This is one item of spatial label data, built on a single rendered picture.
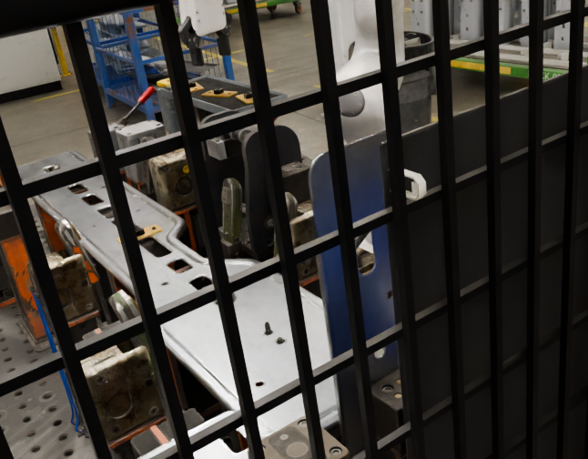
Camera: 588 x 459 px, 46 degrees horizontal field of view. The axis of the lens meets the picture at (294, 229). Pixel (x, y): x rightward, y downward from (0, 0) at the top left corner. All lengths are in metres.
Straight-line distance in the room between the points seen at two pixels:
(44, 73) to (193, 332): 7.19
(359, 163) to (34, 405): 1.05
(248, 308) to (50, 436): 0.54
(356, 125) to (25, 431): 0.87
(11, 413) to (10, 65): 6.71
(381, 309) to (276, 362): 0.26
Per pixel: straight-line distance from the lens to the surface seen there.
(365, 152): 0.64
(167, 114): 1.88
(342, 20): 5.14
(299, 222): 1.15
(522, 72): 5.18
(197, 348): 0.99
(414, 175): 0.27
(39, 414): 1.51
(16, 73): 8.09
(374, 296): 0.70
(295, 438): 0.73
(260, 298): 1.08
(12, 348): 1.76
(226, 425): 0.26
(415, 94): 4.14
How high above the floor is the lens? 1.54
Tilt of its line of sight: 25 degrees down
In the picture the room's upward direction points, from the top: 9 degrees counter-clockwise
